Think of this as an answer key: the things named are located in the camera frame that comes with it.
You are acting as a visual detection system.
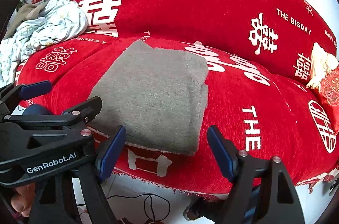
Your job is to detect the grey knit garment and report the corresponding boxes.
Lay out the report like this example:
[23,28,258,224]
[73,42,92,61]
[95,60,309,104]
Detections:
[90,41,208,156]

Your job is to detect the person's left hand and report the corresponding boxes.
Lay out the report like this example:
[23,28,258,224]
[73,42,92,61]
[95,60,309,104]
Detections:
[11,183,35,217]

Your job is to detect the light blue floral quilt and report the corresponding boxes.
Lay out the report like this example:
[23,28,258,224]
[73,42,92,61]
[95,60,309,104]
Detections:
[1,0,88,86]

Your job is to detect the red embroidered pillow near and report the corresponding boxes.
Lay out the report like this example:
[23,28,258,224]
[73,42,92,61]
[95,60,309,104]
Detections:
[306,42,339,135]

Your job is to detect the red wedding bedspread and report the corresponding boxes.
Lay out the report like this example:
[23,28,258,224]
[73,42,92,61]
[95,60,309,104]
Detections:
[15,0,338,196]

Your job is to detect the black cable on floor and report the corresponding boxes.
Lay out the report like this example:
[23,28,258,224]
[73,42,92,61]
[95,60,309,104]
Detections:
[106,173,171,223]

